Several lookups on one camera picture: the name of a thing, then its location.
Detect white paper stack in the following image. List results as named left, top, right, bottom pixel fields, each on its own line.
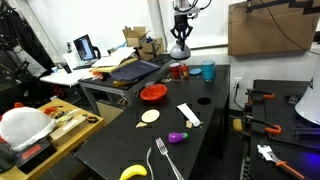
left=91, top=46, right=136, bottom=68

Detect red plastic cup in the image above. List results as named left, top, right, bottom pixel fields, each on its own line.
left=169, top=62, right=182, bottom=80

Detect yellow toy banana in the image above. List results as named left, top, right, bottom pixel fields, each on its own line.
left=118, top=163, right=148, bottom=180

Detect black laptop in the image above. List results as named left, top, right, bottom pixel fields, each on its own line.
left=72, top=33, right=98, bottom=63

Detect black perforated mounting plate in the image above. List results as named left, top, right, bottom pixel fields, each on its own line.
left=250, top=79, right=320, bottom=161

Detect large cardboard panel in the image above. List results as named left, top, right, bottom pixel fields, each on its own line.
left=227, top=0, right=320, bottom=57

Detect white table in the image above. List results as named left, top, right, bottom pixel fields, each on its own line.
left=39, top=68, right=93, bottom=87

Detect white cloth bundle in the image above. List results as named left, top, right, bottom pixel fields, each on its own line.
left=0, top=106, right=59, bottom=153

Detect orange hand tool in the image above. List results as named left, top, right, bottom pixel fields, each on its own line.
left=43, top=105, right=64, bottom=115

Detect light wooden table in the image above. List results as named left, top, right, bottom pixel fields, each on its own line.
left=0, top=98, right=106, bottom=180

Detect dark blue plastic lid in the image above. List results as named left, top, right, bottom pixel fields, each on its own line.
left=109, top=59, right=162, bottom=83

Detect grey metal desk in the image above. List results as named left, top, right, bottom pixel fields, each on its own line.
left=78, top=53, right=181, bottom=116

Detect black hanging clothes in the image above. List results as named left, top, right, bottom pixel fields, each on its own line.
left=0, top=0, right=56, bottom=79

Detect flat beige box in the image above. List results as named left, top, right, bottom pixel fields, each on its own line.
left=49, top=114, right=90, bottom=141

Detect white cone base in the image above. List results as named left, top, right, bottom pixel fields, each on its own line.
left=294, top=54, right=320, bottom=126

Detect yellow sponge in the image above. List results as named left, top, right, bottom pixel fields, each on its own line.
left=232, top=118, right=244, bottom=133

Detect open cardboard box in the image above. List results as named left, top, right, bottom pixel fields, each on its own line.
left=122, top=26, right=151, bottom=49

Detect black scale with red display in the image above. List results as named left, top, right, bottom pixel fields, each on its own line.
left=13, top=136, right=58, bottom=169

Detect orange sauce bottle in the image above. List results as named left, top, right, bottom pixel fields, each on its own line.
left=181, top=63, right=190, bottom=80

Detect black clamp with orange tip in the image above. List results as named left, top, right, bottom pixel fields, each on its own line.
left=243, top=114, right=283, bottom=136
left=244, top=88, right=277, bottom=105

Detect adjustable wrench with orange handle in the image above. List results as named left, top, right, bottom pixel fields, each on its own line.
left=256, top=143, right=306, bottom=180

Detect blue plastic cup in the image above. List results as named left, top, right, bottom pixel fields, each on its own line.
left=199, top=58, right=217, bottom=82

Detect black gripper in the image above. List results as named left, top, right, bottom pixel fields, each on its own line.
left=170, top=14, right=194, bottom=45

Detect light blue plate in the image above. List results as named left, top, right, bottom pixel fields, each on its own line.
left=188, top=67, right=203, bottom=77

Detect yellow wooden plank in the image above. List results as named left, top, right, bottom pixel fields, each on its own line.
left=89, top=57, right=139, bottom=75

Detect white wall outlet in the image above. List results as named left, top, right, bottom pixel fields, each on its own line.
left=233, top=77, right=243, bottom=90

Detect white tube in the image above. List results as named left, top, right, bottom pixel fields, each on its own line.
left=176, top=102, right=202, bottom=128

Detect silver spoon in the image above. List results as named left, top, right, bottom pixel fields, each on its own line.
left=145, top=146, right=155, bottom=180

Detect purple toy eggplant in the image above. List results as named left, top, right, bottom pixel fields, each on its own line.
left=167, top=131, right=189, bottom=145

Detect thin black power cable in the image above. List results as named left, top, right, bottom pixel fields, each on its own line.
left=232, top=83, right=248, bottom=113

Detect red plastic bowl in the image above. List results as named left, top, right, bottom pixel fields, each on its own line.
left=139, top=83, right=169, bottom=103

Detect silver fork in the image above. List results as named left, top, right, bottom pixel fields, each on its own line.
left=155, top=136, right=186, bottom=180

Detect black tape roll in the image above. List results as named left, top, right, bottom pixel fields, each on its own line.
left=85, top=114, right=100, bottom=124

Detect cardboard box with black marks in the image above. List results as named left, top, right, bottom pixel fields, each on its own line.
left=137, top=37, right=165, bottom=62

